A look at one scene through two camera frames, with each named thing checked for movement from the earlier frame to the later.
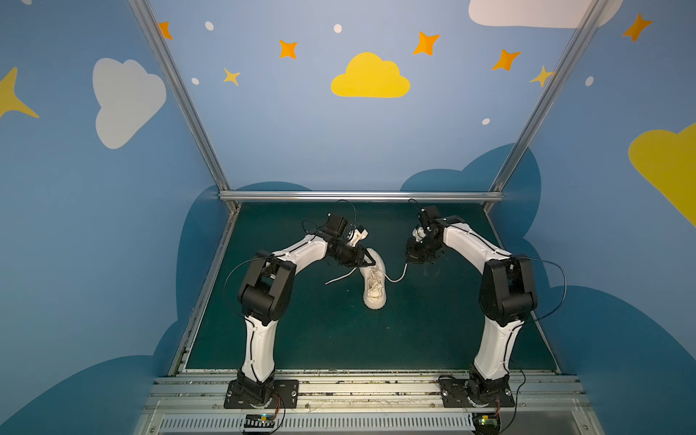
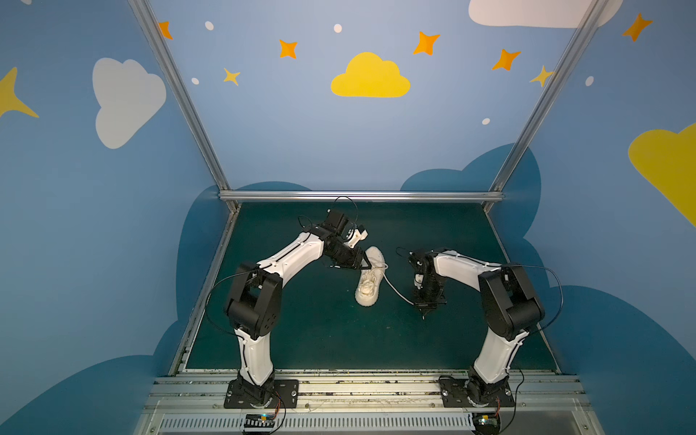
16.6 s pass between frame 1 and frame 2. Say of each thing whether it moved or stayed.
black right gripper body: moved
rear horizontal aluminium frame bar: stayed
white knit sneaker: moved
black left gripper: stayed
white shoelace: moved
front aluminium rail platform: stayed
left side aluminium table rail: stayed
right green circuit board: stayed
